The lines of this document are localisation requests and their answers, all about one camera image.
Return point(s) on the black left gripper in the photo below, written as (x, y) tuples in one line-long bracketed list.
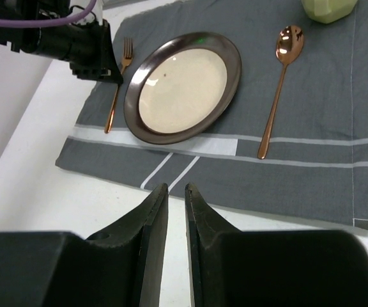
[(85, 44)]

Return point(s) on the copper fork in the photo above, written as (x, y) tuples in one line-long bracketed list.
[(128, 53)]

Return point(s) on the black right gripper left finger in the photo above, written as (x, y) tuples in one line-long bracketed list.
[(119, 265)]

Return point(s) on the dark rimmed cream plate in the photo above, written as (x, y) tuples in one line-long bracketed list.
[(182, 88)]

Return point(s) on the copper spoon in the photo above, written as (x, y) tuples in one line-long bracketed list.
[(288, 47)]

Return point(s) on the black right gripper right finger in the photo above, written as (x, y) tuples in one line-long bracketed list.
[(229, 267)]

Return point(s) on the grey striped cloth placemat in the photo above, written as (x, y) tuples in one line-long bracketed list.
[(317, 162)]

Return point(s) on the pale green mug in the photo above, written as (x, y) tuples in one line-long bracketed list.
[(328, 11)]

